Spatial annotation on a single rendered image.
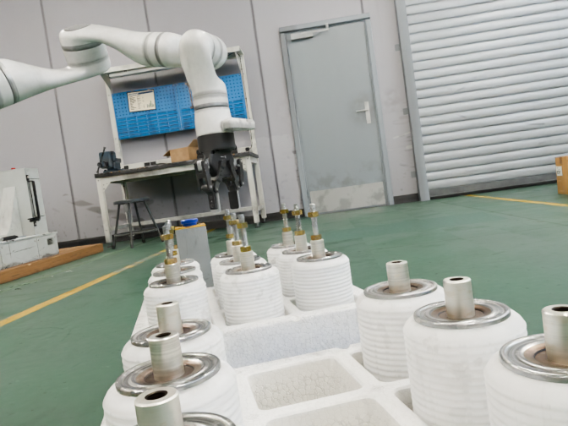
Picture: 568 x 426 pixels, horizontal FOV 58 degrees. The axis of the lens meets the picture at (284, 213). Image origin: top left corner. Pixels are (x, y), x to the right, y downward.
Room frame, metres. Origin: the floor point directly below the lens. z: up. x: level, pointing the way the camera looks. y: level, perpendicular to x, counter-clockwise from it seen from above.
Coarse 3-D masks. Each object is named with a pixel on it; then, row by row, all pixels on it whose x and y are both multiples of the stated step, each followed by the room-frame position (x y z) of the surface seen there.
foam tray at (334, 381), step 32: (320, 352) 0.58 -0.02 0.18; (352, 352) 0.57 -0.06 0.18; (256, 384) 0.55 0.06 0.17; (288, 384) 0.56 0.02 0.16; (320, 384) 0.56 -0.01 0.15; (352, 384) 0.51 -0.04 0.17; (384, 384) 0.47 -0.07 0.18; (256, 416) 0.44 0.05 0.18; (288, 416) 0.44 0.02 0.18; (320, 416) 0.44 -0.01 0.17; (352, 416) 0.45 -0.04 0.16; (384, 416) 0.43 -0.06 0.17; (416, 416) 0.40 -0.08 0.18
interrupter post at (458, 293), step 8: (448, 280) 0.42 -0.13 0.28; (456, 280) 0.42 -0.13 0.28; (464, 280) 0.41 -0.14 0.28; (448, 288) 0.41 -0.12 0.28; (456, 288) 0.40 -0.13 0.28; (464, 288) 0.40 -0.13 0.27; (448, 296) 0.41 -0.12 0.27; (456, 296) 0.40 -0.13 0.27; (464, 296) 0.40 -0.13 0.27; (448, 304) 0.41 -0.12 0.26; (456, 304) 0.41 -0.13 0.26; (464, 304) 0.40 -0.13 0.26; (472, 304) 0.41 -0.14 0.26; (448, 312) 0.41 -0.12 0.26; (456, 312) 0.41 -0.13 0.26; (464, 312) 0.40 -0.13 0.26; (472, 312) 0.41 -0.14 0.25
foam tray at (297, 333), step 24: (144, 312) 0.94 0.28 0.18; (216, 312) 0.86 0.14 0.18; (288, 312) 0.80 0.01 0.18; (312, 312) 0.77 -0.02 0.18; (336, 312) 0.76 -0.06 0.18; (240, 336) 0.73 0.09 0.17; (264, 336) 0.74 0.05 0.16; (288, 336) 0.75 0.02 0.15; (312, 336) 0.75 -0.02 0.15; (336, 336) 0.76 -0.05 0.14; (240, 360) 0.73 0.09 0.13; (264, 360) 0.74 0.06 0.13
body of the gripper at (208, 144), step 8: (200, 136) 1.02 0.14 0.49; (208, 136) 1.01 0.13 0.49; (216, 136) 1.01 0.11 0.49; (224, 136) 1.01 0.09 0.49; (232, 136) 1.03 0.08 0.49; (200, 144) 1.02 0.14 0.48; (208, 144) 1.01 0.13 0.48; (216, 144) 1.01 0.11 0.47; (224, 144) 1.01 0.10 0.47; (232, 144) 1.03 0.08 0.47; (200, 152) 1.03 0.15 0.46; (208, 152) 1.01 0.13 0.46; (216, 152) 1.02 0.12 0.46; (224, 152) 1.04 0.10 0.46; (216, 160) 1.02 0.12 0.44; (224, 160) 1.04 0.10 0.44; (232, 160) 1.07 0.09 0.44; (216, 168) 1.02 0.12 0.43; (224, 168) 1.04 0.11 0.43; (224, 176) 1.04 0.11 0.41
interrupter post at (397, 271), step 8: (392, 264) 0.52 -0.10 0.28; (400, 264) 0.52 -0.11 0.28; (392, 272) 0.52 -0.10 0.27; (400, 272) 0.52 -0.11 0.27; (408, 272) 0.53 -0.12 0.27; (392, 280) 0.52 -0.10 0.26; (400, 280) 0.52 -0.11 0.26; (408, 280) 0.52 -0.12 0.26; (392, 288) 0.52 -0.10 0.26; (400, 288) 0.52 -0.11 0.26; (408, 288) 0.52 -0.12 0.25
